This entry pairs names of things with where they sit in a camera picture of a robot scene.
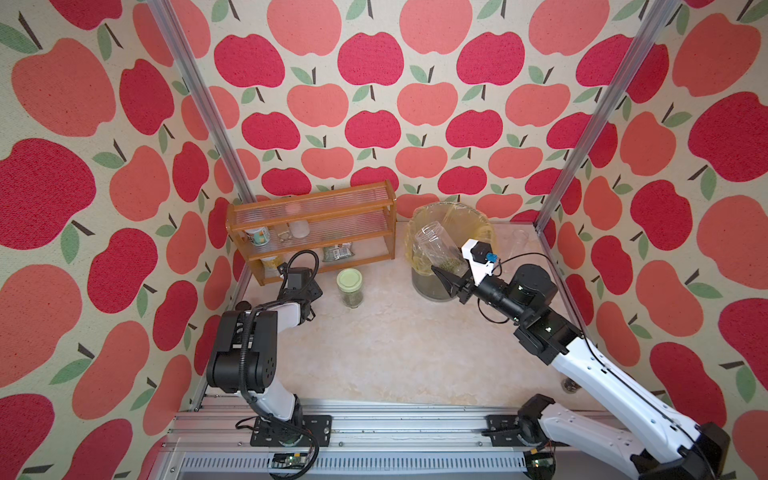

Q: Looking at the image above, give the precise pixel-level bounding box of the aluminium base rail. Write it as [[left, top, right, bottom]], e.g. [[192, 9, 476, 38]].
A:
[[146, 398, 673, 480]]

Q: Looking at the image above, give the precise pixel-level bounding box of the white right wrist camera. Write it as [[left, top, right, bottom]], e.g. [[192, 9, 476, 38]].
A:
[[461, 239, 499, 286]]

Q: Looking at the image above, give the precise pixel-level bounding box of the right aluminium frame post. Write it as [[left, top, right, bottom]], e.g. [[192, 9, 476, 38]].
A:
[[534, 0, 682, 237]]

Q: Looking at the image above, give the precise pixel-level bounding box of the metal mesh trash bin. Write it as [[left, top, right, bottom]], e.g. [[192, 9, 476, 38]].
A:
[[411, 269, 456, 302]]

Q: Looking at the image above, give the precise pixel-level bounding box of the wooden spice rack shelf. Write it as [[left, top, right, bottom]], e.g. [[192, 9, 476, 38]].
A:
[[226, 180, 397, 286]]

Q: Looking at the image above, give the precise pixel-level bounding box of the clear jar with mung beans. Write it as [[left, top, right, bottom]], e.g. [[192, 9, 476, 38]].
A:
[[415, 221, 463, 270]]

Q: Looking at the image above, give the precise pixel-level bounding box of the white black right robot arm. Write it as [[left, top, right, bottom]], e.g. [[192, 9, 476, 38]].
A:
[[432, 253, 731, 479]]

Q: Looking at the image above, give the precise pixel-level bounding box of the yellow container lower shelf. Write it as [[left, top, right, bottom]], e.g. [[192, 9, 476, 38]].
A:
[[260, 255, 284, 270]]

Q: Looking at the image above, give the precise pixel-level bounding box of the green label cup on shelf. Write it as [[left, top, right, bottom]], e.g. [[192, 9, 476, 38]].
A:
[[244, 227, 271, 247]]

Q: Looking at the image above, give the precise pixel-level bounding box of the small glass jar on shelf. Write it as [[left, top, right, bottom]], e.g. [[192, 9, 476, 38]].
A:
[[275, 225, 293, 245]]

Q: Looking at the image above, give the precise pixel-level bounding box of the packet on lower shelf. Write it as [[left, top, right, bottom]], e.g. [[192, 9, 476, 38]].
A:
[[323, 242, 355, 263]]

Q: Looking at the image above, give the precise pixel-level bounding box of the second jar behind left arm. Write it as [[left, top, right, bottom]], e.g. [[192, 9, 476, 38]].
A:
[[336, 268, 364, 309]]

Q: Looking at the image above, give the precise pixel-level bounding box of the yellow plastic bin liner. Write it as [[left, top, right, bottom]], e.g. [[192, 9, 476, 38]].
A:
[[405, 202, 497, 274]]

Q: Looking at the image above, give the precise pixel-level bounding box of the white bottle on shelf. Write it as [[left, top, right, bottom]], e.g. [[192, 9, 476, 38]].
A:
[[288, 220, 311, 239]]

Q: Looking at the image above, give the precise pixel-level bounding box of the left aluminium frame post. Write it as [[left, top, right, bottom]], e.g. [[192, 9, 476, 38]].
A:
[[148, 0, 256, 203]]

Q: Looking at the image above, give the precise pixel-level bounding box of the clear plastic jar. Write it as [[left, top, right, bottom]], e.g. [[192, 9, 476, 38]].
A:
[[509, 228, 529, 255]]

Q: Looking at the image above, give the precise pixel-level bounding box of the dark spice jar right side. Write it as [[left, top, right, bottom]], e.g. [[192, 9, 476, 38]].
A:
[[561, 378, 581, 394]]

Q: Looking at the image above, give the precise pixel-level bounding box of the aluminium frame post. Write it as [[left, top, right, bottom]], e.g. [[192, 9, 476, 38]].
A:
[[148, 0, 256, 203], [534, 0, 682, 237]]

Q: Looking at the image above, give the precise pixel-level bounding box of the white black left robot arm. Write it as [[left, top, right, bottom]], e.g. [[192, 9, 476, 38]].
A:
[[206, 267, 322, 432]]

